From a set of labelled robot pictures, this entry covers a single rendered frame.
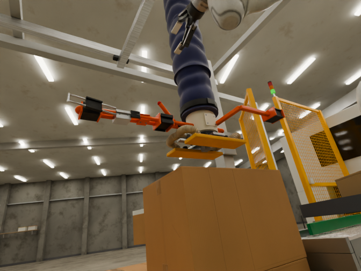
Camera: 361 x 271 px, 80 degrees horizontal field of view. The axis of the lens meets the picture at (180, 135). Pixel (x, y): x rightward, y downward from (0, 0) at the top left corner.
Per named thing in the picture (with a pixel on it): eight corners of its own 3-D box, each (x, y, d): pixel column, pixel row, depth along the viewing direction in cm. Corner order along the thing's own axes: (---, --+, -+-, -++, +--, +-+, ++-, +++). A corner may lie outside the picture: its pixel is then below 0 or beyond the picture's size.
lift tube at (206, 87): (203, 127, 140) (182, 17, 181) (226, 110, 123) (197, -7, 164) (174, 122, 128) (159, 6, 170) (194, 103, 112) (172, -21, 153)
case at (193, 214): (242, 255, 126) (228, 186, 142) (307, 257, 95) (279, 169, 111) (146, 278, 95) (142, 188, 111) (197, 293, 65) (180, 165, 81)
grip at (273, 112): (272, 123, 123) (269, 116, 125) (285, 116, 116) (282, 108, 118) (262, 121, 118) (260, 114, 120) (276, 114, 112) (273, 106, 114)
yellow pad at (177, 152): (213, 159, 137) (211, 152, 139) (223, 154, 130) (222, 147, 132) (166, 157, 119) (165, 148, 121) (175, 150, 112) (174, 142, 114)
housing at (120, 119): (127, 126, 102) (126, 118, 103) (131, 119, 96) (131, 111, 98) (112, 123, 98) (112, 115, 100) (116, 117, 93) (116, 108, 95)
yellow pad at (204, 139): (233, 149, 123) (232, 141, 125) (247, 142, 115) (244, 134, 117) (184, 144, 105) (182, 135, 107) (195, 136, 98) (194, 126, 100)
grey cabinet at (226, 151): (233, 156, 266) (229, 134, 278) (237, 154, 261) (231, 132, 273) (222, 155, 255) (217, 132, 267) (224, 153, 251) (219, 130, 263)
